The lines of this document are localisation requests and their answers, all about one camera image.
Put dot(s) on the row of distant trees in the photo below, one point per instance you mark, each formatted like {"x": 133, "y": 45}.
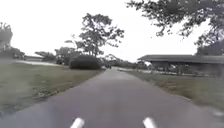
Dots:
{"x": 121, "y": 62}

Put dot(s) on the round dark bush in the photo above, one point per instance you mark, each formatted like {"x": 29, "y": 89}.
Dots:
{"x": 85, "y": 62}

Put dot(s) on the grey asphalt path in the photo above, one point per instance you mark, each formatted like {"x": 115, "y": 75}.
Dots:
{"x": 113, "y": 96}

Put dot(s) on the tall tree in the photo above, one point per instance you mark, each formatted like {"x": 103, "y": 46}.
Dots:
{"x": 97, "y": 33}

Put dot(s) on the robot's own part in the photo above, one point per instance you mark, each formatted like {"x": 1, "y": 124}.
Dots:
{"x": 149, "y": 122}
{"x": 77, "y": 123}

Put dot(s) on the low building with flat roof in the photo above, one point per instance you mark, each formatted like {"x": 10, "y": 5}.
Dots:
{"x": 186, "y": 62}

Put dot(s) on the pale side road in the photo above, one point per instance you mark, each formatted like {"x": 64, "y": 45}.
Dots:
{"x": 36, "y": 63}

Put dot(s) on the grass field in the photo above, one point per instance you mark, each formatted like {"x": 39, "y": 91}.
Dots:
{"x": 36, "y": 80}

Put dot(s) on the small pale building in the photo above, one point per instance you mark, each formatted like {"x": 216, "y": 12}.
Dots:
{"x": 32, "y": 57}

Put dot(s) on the grass verge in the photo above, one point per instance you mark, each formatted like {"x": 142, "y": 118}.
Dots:
{"x": 196, "y": 87}

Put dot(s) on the overhanging tree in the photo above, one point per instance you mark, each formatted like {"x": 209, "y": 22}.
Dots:
{"x": 193, "y": 16}

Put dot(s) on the dark tree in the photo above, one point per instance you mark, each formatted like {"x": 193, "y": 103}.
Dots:
{"x": 6, "y": 43}

